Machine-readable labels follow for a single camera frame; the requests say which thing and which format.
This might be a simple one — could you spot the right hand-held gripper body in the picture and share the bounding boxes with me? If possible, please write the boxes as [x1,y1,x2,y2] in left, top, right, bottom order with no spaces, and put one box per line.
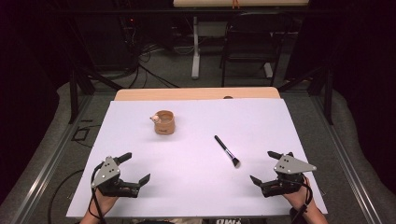
[261,152,318,198]

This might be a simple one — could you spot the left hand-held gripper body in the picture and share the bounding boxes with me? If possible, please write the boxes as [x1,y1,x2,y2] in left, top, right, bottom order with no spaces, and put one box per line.
[91,156,140,199]

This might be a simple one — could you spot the black makeup brush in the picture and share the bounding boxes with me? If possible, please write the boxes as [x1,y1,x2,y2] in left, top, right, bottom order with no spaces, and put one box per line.
[213,134,241,169]

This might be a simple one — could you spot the person's left hand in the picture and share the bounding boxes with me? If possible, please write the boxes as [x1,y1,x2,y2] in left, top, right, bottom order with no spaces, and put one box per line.
[88,188,120,220]

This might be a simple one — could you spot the person's right hand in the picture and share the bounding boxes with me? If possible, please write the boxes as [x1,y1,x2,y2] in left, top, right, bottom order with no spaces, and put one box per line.
[281,175,315,214]

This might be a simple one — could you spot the person's dark printed clothing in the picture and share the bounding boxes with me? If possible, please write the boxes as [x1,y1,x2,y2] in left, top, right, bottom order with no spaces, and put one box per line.
[204,217,247,224]

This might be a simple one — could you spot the white table cover sheet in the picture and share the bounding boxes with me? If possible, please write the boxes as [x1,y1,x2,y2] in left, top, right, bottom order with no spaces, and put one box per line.
[65,98,329,218]

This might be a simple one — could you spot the light wooden table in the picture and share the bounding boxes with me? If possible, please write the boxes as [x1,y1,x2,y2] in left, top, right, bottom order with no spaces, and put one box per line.
[113,86,281,102]

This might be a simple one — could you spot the black folding chair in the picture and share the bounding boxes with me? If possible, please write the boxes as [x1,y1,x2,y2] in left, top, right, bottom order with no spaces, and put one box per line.
[219,11,294,89]

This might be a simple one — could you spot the dark curtain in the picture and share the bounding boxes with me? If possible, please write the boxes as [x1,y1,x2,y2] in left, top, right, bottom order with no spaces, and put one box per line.
[286,0,396,195]
[0,0,74,204]

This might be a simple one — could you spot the wooden desk with white legs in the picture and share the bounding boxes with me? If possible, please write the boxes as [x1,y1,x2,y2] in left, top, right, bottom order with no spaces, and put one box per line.
[172,0,311,80]

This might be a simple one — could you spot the left hand-held gripper black cable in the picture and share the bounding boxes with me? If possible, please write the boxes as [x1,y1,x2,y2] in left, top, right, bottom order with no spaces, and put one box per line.
[88,161,107,224]

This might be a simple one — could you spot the hand-held gripper black cable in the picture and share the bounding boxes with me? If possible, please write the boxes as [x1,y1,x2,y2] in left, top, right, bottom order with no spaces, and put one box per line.
[290,176,314,224]
[88,161,107,224]

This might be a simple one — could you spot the right hand-held gripper black cable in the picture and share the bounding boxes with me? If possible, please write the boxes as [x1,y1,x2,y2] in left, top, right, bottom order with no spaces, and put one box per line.
[290,176,314,224]

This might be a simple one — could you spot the black floor cable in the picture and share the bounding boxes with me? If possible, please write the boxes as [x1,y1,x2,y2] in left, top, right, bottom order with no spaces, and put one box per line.
[47,168,85,224]

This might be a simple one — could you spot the aluminium floor rail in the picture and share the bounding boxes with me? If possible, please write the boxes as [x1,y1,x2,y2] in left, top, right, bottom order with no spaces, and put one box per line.
[10,94,95,224]
[310,93,385,224]

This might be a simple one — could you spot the black metal frame stand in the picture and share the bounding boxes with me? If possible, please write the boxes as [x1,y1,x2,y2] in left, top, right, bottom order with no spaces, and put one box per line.
[277,64,334,126]
[66,63,125,125]

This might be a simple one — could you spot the bundle of black floor cables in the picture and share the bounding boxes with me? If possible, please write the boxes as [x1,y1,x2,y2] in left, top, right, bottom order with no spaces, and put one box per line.
[122,15,181,90]

